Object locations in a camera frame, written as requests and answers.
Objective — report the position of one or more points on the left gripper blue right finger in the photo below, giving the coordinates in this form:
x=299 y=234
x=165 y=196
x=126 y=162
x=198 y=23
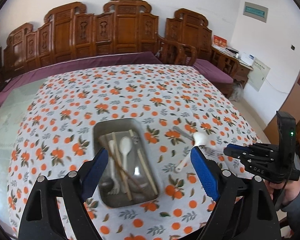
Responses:
x=208 y=173

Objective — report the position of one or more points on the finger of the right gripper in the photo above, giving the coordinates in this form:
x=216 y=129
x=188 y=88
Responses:
x=242 y=153

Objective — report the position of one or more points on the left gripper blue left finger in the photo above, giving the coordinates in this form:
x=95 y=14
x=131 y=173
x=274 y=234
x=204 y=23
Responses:
x=91 y=172

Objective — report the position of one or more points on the dark wooden chopstick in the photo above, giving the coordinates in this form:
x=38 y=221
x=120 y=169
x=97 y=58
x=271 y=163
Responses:
x=118 y=174

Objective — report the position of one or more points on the white ceramic spoon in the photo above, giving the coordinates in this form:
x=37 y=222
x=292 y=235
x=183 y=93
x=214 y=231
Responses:
x=193 y=147

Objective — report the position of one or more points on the light bamboo chopstick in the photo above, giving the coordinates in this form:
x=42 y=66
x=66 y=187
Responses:
x=122 y=171
x=143 y=163

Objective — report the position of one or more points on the person's right hand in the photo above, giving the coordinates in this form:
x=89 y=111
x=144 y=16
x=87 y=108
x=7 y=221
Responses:
x=291 y=189

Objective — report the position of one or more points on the white plastic fork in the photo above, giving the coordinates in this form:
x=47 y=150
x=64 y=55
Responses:
x=116 y=187

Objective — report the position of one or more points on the grey metal tray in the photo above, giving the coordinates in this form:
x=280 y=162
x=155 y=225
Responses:
x=102 y=134

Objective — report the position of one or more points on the white plastic spoon in tray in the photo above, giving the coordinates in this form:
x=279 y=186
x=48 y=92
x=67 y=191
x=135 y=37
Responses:
x=125 y=148

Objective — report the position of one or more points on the white electrical panel box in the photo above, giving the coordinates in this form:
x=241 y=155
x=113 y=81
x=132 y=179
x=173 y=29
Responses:
x=258 y=75

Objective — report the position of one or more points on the wooden side table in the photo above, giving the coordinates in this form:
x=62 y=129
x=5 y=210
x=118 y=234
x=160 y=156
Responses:
x=231 y=66

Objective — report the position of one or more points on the purple chair cushion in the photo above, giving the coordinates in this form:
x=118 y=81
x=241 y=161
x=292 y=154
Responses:
x=211 y=72

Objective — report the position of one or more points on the white device on side table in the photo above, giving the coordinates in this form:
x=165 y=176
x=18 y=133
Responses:
x=247 y=59

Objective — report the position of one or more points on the red sign card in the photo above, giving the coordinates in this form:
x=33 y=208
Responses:
x=219 y=41

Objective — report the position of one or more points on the purple bench cushion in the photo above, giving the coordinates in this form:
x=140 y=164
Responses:
x=79 y=64

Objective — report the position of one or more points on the wooden armchair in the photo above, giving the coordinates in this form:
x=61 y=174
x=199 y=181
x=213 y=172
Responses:
x=191 y=29

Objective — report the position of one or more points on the carved wooden bench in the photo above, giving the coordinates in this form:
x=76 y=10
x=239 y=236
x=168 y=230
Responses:
x=69 y=33

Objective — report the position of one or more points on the green wall sign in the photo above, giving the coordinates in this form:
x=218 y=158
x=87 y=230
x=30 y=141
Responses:
x=255 y=11

